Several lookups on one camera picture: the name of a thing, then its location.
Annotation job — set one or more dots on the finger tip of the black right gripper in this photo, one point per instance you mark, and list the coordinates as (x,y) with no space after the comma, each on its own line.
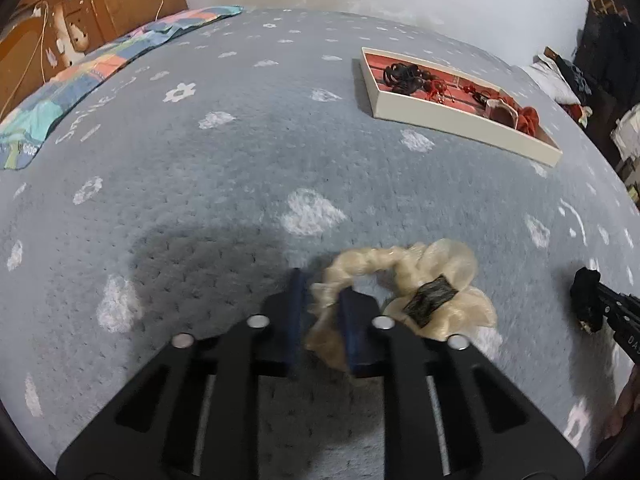
(622,311)

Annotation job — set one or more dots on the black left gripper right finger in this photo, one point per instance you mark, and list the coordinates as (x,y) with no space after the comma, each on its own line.
(449,413)

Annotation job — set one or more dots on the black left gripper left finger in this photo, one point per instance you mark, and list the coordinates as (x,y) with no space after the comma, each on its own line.
(192,411)

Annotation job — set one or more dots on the cream satin scrunchie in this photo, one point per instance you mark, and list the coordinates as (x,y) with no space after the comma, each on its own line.
(435,296)

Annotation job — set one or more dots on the black hair tie red beads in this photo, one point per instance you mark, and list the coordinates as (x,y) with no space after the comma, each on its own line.
(480,95)

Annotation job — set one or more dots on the red cord wooden pendant charm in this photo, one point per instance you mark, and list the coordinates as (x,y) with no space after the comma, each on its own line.
(436,90)

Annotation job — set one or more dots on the small black hair claw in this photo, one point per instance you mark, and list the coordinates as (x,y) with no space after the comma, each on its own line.
(585,301)

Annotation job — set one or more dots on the red velvet scrunchie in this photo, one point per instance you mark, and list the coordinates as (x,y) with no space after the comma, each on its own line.
(528,121)

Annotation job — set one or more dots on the person's right hand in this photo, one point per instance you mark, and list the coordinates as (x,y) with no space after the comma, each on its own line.
(627,402)

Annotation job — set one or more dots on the grey cloud-pattern blanket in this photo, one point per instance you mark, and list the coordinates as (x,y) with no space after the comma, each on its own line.
(177,196)

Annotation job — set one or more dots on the white pillow with clothes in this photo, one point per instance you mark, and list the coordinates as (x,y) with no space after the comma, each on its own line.
(544,72)

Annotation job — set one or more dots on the dark hanging clothes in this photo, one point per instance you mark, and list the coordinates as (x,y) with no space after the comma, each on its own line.
(607,58)

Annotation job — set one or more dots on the cream tray brick-pattern lining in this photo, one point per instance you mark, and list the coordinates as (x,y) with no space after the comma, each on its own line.
(394,84)

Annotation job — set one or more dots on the colourful patchwork pillow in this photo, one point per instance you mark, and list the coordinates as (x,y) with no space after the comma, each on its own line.
(25,129)

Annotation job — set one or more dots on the brown wooden headboard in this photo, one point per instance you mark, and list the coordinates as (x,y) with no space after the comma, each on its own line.
(44,37)

